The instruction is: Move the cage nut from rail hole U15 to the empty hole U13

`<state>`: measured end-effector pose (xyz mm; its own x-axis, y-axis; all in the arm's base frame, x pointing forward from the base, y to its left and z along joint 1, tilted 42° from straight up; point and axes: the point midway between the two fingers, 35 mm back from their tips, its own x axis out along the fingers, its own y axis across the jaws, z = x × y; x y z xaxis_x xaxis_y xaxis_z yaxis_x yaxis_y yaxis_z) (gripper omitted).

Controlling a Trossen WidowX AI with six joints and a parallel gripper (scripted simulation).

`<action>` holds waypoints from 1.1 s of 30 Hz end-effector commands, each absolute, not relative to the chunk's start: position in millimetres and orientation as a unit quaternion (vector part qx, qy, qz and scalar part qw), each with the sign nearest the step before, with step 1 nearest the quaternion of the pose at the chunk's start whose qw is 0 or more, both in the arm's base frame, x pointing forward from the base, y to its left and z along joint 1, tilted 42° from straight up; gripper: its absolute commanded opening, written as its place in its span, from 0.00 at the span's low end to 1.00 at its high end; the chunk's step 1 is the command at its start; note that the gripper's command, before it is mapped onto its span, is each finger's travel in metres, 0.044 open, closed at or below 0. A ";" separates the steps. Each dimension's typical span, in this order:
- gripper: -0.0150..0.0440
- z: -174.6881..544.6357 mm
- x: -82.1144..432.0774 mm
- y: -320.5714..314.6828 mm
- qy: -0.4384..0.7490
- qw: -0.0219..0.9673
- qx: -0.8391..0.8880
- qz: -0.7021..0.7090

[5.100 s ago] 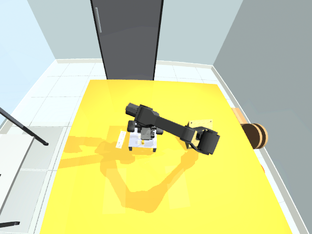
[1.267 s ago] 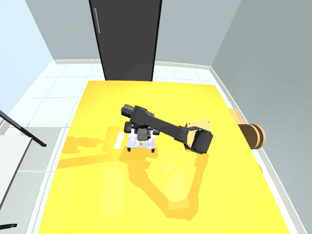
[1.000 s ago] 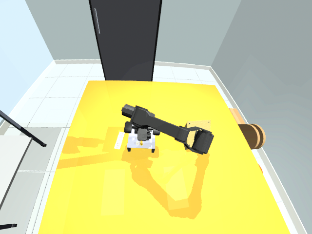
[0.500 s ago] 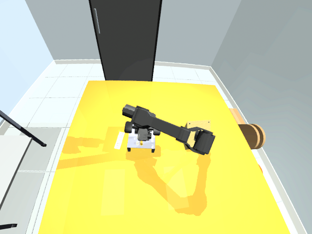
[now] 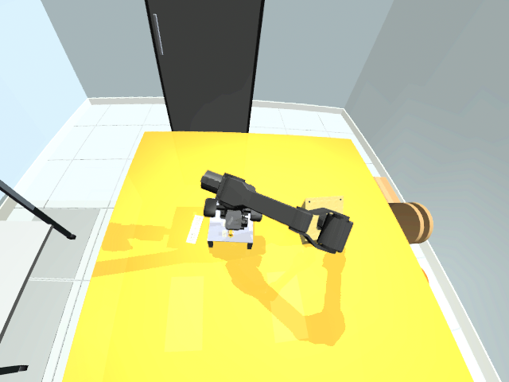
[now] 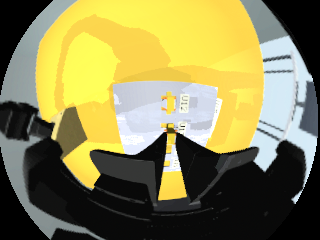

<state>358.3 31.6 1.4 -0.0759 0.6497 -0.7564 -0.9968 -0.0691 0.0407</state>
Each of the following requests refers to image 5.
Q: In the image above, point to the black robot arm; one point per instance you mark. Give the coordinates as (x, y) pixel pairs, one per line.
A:
(232, 191)

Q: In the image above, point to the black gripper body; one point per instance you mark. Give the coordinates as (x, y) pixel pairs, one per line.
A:
(211, 206)

